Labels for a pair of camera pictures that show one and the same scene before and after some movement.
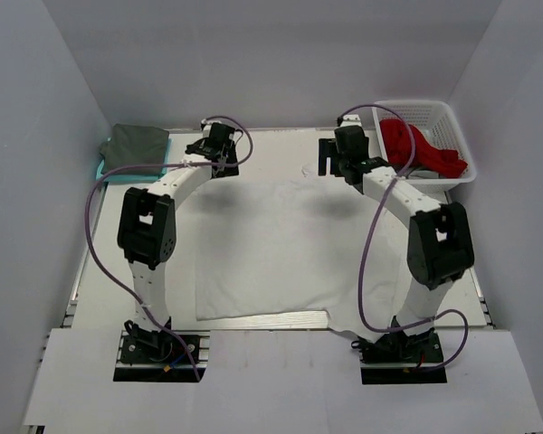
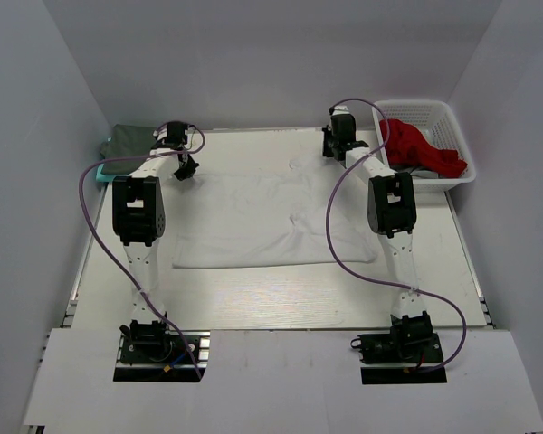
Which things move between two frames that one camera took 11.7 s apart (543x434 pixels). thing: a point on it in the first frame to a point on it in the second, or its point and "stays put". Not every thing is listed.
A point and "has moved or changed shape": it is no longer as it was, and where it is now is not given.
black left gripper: x=232 y=170 to x=188 y=173
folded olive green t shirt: x=133 y=146 stays put
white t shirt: x=297 y=242 has moved or changed shape
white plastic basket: x=437 y=122 stays put
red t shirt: x=436 y=161 stays put
